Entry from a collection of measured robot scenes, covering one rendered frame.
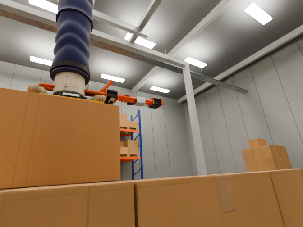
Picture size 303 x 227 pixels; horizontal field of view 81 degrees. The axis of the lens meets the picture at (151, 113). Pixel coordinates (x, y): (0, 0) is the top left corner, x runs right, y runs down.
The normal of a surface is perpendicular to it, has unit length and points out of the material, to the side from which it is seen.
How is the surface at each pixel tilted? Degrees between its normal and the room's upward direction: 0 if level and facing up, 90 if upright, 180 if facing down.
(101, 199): 90
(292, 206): 90
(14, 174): 90
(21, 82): 90
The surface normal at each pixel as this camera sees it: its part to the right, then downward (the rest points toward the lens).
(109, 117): 0.52, -0.33
